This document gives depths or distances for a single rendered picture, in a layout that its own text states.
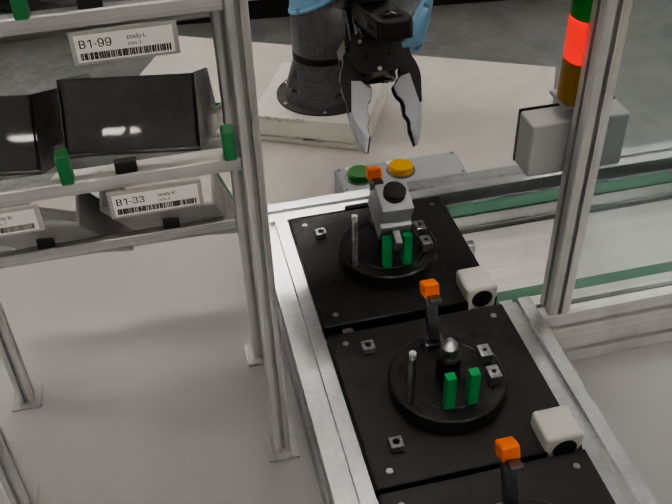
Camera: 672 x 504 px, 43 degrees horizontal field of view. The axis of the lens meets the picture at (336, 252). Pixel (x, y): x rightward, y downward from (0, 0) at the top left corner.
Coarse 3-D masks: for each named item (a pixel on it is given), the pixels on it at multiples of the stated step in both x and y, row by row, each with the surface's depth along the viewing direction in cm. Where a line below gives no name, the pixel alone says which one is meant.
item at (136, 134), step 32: (64, 96) 81; (96, 96) 81; (128, 96) 81; (160, 96) 81; (192, 96) 81; (64, 128) 81; (96, 128) 82; (128, 128) 82; (160, 128) 82; (192, 128) 82
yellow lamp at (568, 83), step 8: (568, 64) 93; (560, 72) 96; (568, 72) 94; (576, 72) 93; (560, 80) 96; (568, 80) 94; (576, 80) 94; (560, 88) 96; (568, 88) 95; (576, 88) 94; (560, 96) 96; (568, 96) 95; (568, 104) 96
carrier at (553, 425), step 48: (336, 336) 109; (384, 336) 109; (480, 336) 109; (384, 384) 103; (432, 384) 100; (480, 384) 100; (528, 384) 102; (384, 432) 97; (432, 432) 97; (480, 432) 97; (528, 432) 97; (576, 432) 94; (384, 480) 92; (432, 480) 93
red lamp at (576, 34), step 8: (568, 24) 92; (576, 24) 90; (584, 24) 90; (568, 32) 92; (576, 32) 91; (584, 32) 90; (568, 40) 92; (576, 40) 91; (584, 40) 90; (568, 48) 92; (576, 48) 92; (584, 48) 91; (568, 56) 93; (576, 56) 92; (576, 64) 92
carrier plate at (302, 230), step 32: (320, 224) 128; (448, 224) 127; (320, 256) 122; (448, 256) 121; (320, 288) 117; (352, 288) 116; (384, 288) 116; (416, 288) 116; (448, 288) 116; (320, 320) 113; (352, 320) 112; (384, 320) 112
